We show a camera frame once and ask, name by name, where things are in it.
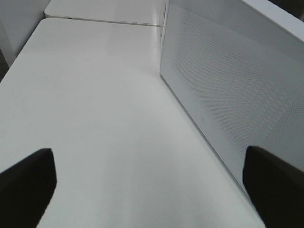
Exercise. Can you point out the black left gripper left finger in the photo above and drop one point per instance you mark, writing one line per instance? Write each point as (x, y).
(26, 189)

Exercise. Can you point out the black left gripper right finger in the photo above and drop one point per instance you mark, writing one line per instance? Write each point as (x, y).
(275, 188)

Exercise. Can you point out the white microwave oven body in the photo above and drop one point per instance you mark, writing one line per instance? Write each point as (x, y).
(163, 17)

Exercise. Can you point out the white microwave door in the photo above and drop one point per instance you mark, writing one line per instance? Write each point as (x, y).
(237, 67)

